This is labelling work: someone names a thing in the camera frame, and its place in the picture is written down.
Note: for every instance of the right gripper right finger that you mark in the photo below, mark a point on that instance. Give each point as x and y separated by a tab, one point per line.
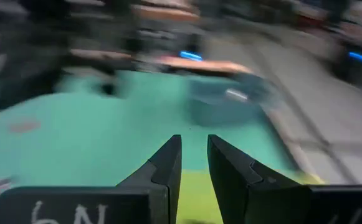
236	186

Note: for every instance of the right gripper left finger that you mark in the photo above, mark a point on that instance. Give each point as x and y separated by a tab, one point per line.
165	168

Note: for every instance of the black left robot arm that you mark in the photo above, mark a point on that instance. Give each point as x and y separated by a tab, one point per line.
28	77

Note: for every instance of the yellow-green plastic bin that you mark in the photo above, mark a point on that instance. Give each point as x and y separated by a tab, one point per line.
196	199

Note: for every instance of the grey-blue plastic bin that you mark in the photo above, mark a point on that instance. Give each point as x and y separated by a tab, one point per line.
221	109

